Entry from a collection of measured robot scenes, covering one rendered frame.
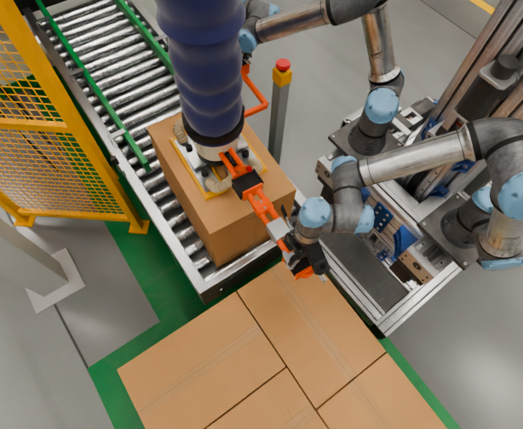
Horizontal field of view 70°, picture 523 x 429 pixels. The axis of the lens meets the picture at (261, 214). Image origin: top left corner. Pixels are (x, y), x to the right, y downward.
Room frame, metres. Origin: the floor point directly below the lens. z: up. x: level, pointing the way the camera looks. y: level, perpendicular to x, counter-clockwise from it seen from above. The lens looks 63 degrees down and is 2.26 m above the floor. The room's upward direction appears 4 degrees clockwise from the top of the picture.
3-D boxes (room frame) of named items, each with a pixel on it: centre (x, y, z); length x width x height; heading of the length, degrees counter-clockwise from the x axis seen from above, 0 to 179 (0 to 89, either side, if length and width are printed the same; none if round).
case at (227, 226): (0.93, 0.20, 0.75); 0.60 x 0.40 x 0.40; 34
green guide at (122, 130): (1.68, 1.13, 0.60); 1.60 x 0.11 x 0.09; 38
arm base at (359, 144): (0.99, -0.41, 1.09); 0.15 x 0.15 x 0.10
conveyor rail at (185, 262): (1.37, 0.96, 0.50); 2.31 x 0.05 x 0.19; 38
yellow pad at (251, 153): (0.98, 0.12, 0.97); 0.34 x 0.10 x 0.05; 34
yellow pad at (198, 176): (0.88, 0.28, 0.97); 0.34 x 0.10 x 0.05; 34
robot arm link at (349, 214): (0.47, -0.24, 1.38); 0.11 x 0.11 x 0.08; 3
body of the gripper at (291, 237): (0.45, -0.13, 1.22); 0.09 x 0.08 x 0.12; 35
